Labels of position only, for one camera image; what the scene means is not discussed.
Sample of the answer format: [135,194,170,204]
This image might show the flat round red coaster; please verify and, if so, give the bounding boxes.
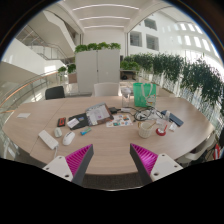
[155,127,168,137]

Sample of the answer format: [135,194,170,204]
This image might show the black charger block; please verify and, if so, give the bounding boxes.
[109,106,122,115]

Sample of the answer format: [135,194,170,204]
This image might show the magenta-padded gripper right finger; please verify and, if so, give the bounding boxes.
[129,142,184,186]

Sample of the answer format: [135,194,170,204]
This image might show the white chair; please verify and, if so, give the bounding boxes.
[176,131,221,166]
[93,82,120,98]

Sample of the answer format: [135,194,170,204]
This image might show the black cable bundle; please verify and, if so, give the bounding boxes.
[128,105,164,123]

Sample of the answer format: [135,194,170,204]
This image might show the white cabinet topped with plants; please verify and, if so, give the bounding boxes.
[74,41,122,94]

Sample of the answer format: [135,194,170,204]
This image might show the black chair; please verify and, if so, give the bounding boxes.
[44,85,66,101]

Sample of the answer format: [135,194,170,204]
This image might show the open printed booklet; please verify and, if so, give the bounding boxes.
[85,102,115,127]

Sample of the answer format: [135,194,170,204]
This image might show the clear plastic wrapper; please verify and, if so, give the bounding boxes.
[168,121,178,132]

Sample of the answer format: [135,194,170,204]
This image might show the small teal packet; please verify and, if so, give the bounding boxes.
[79,127,93,136]

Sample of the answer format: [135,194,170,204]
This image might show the white power strip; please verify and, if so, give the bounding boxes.
[37,129,60,151]

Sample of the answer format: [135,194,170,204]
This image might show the ceiling light strips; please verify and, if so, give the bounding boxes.
[72,3,140,30]

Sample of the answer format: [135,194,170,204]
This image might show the black folder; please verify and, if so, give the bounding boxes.
[67,113,89,131]

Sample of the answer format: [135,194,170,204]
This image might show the clear red-labelled water bottle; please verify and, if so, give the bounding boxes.
[159,109,171,135]

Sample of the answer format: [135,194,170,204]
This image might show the dark blue keyboard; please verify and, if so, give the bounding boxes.
[161,109,185,128]

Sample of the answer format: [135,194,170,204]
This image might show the white card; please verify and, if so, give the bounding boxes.
[66,117,80,130]

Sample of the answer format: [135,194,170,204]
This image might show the white computer mouse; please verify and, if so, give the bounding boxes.
[62,130,76,147]

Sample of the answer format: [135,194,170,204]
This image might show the white paper note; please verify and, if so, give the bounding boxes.
[16,112,32,120]

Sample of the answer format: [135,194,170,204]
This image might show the small grey-white computer mouse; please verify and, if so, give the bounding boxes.
[53,127,63,139]

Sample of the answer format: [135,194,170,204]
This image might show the colourful sticker sheet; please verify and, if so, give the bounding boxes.
[105,114,134,129]

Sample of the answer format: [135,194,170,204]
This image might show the white grid-patterned mug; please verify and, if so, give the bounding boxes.
[138,121,154,139]

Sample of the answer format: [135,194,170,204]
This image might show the wooden planter with green plants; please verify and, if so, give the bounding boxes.
[57,63,78,85]

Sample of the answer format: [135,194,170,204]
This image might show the row of green potted trees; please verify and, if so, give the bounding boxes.
[120,52,224,116]

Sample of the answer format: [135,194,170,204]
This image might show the glass railing with wooden handrail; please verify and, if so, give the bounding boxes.
[0,69,61,113]

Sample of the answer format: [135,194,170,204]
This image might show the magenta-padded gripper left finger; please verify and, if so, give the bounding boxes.
[42,143,95,187]

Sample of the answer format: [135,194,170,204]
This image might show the green tote bag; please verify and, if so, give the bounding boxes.
[132,82,158,108]

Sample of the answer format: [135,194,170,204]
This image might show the clear white-lidded drinking bottle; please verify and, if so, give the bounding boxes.
[120,86,132,109]

